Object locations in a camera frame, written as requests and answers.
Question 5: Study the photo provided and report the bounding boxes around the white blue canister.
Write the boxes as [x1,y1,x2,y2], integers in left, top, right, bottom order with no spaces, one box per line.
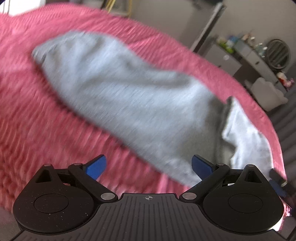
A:
[226,35,238,48]

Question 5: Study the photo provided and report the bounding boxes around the grey pants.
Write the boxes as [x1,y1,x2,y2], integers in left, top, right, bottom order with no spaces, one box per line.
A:
[32,32,273,187]

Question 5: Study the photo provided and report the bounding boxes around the pink ribbed bedspread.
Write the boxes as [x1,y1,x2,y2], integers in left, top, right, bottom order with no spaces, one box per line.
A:
[1,3,286,211]

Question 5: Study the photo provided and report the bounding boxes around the red white plush toy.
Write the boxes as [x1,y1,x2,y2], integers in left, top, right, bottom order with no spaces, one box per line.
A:
[276,72,295,89]

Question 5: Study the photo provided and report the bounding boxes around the green packet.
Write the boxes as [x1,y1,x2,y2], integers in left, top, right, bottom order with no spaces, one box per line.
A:
[216,37,233,53]

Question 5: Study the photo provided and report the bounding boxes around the wooden tiered side stand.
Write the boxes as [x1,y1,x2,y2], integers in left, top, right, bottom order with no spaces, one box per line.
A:
[100,0,133,18]

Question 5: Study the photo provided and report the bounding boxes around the white vanity desk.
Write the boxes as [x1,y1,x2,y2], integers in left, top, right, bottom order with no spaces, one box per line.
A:
[234,40,287,94]

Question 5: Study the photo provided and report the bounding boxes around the grey drawer cabinet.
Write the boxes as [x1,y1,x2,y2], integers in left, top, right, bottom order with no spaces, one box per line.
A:
[204,44,241,76]

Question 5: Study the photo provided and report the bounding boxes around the round vanity mirror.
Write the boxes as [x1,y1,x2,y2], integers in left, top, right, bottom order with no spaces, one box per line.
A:
[265,39,290,70]

